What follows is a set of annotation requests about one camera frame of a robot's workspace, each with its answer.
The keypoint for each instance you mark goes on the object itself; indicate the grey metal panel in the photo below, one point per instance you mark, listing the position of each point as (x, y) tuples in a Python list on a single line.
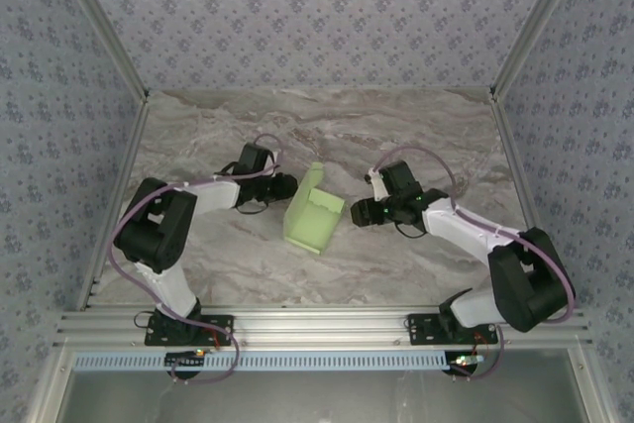
[(322, 398)]

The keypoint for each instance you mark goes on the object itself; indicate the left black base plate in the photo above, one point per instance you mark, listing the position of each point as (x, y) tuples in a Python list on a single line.
[(218, 329)]

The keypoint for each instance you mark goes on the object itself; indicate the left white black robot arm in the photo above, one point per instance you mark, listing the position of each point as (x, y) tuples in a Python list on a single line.
[(158, 225)]

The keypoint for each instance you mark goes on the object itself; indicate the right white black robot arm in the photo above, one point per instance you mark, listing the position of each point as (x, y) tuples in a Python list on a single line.
[(530, 279)]

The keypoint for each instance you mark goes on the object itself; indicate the aluminium table side rail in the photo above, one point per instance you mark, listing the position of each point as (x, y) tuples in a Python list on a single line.
[(520, 155), (114, 185)]

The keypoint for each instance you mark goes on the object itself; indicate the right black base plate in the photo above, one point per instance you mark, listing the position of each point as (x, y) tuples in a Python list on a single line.
[(421, 329)]

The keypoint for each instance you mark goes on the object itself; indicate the small circuit board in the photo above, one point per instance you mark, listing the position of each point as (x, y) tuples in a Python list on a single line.
[(465, 361), (185, 358)]

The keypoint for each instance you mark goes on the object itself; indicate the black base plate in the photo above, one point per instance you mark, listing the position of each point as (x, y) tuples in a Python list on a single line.
[(218, 329), (421, 329)]

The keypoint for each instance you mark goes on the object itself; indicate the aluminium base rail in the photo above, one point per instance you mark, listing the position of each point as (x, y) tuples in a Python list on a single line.
[(322, 326)]

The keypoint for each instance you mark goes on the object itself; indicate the light green paper box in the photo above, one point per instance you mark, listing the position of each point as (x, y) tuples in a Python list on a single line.
[(312, 225)]

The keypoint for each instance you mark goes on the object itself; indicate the aluminium frame post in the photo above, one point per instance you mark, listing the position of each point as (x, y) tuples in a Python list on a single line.
[(99, 22), (540, 22)]

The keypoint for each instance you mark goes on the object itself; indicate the left small circuit board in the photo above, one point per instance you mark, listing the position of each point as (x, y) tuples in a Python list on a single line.
[(185, 358)]

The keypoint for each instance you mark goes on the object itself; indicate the right small circuit board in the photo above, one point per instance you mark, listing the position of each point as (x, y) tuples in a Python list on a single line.
[(465, 361)]

